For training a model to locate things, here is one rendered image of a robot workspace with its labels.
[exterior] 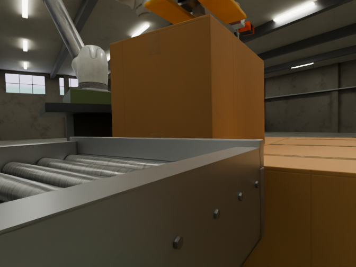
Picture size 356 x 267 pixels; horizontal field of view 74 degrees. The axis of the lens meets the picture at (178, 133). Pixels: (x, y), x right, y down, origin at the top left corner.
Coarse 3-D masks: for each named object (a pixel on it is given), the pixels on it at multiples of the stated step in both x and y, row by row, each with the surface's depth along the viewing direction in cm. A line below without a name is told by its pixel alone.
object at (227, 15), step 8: (200, 0) 87; (208, 0) 87; (216, 0) 87; (224, 0) 87; (232, 0) 89; (208, 8) 94; (216, 8) 94; (224, 8) 94; (232, 8) 94; (240, 8) 97; (224, 16) 101; (232, 16) 101; (240, 16) 101
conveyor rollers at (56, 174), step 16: (48, 160) 72; (64, 160) 69; (80, 160) 76; (96, 160) 72; (112, 160) 69; (128, 160) 66; (0, 176) 48; (16, 176) 61; (32, 176) 56; (48, 176) 52; (64, 176) 49; (80, 176) 47; (96, 176) 45; (0, 192) 44; (16, 192) 41; (32, 192) 38
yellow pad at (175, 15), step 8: (152, 0) 89; (160, 0) 87; (168, 0) 88; (152, 8) 93; (160, 8) 93; (168, 8) 93; (176, 8) 93; (168, 16) 100; (176, 16) 100; (184, 16) 100; (192, 16) 102
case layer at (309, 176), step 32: (288, 160) 63; (320, 160) 62; (352, 160) 61; (288, 192) 54; (320, 192) 50; (352, 192) 47; (288, 224) 54; (320, 224) 50; (352, 224) 47; (256, 256) 58; (288, 256) 54; (320, 256) 51; (352, 256) 47
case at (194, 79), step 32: (160, 32) 73; (192, 32) 67; (224, 32) 72; (128, 64) 81; (160, 64) 73; (192, 64) 67; (224, 64) 72; (256, 64) 103; (128, 96) 81; (160, 96) 74; (192, 96) 68; (224, 96) 72; (256, 96) 102; (128, 128) 82; (160, 128) 74; (192, 128) 68; (224, 128) 72; (256, 128) 102
